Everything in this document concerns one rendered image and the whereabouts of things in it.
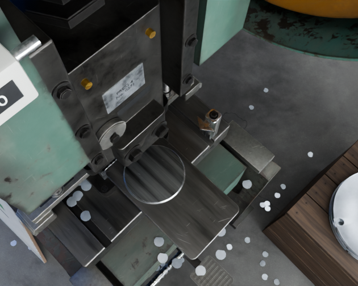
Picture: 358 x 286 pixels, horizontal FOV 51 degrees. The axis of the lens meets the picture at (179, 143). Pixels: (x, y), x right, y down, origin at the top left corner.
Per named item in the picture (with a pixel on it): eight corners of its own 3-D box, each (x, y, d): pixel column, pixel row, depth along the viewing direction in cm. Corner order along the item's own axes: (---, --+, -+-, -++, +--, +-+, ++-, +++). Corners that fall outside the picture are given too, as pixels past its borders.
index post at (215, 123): (218, 131, 88) (223, 113, 79) (209, 140, 87) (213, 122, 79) (209, 124, 89) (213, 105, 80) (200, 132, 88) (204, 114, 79)
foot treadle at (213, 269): (232, 280, 132) (234, 280, 127) (213, 302, 129) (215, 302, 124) (119, 168, 147) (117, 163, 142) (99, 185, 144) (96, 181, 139)
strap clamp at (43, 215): (97, 180, 83) (87, 165, 74) (36, 236, 78) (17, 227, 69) (79, 162, 85) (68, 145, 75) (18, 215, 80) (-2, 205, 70)
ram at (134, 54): (182, 127, 68) (190, 12, 41) (120, 184, 64) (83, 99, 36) (117, 70, 72) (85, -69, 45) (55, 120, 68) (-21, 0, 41)
